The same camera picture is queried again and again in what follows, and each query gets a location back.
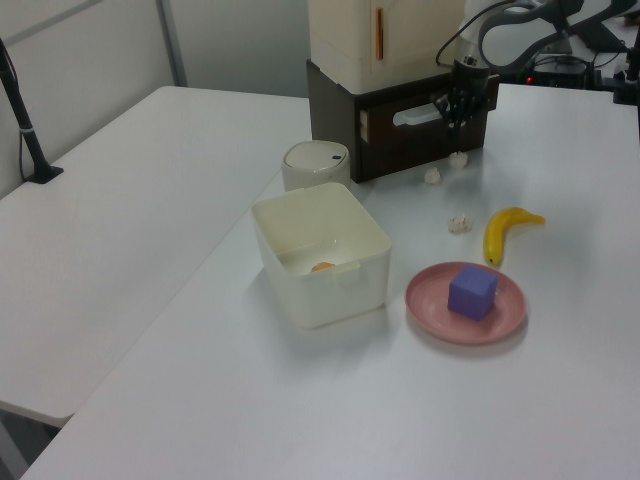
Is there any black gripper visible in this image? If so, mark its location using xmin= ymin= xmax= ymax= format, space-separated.
xmin=433 ymin=57 xmax=494 ymax=139

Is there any dark brown drawer white handle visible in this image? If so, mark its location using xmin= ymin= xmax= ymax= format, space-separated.
xmin=358 ymin=82 xmax=500 ymax=144

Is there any black equipment box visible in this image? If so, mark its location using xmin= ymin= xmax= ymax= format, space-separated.
xmin=527 ymin=52 xmax=594 ymax=87

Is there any yellow banana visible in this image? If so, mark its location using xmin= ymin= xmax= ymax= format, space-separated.
xmin=482 ymin=206 xmax=547 ymax=267

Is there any dark brown wooden cabinet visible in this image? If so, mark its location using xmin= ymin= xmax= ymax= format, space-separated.
xmin=305 ymin=58 xmax=501 ymax=184

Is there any white round trash can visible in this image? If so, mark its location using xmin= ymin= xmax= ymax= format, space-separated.
xmin=280 ymin=141 xmax=352 ymax=194

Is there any black clamp device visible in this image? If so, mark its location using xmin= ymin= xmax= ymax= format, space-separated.
xmin=610 ymin=43 xmax=640 ymax=106

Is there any purple cube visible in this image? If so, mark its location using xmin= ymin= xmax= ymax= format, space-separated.
xmin=447 ymin=264 xmax=499 ymax=321

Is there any pink plate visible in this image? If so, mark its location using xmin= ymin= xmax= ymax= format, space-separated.
xmin=404 ymin=261 xmax=528 ymax=346

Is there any cream open rectangular bin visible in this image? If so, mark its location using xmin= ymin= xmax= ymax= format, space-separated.
xmin=250 ymin=181 xmax=393 ymax=330

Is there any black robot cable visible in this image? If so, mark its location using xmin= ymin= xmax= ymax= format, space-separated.
xmin=435 ymin=19 xmax=470 ymax=70

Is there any cream storage box with handles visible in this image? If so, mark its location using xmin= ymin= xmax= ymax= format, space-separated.
xmin=307 ymin=0 xmax=469 ymax=95

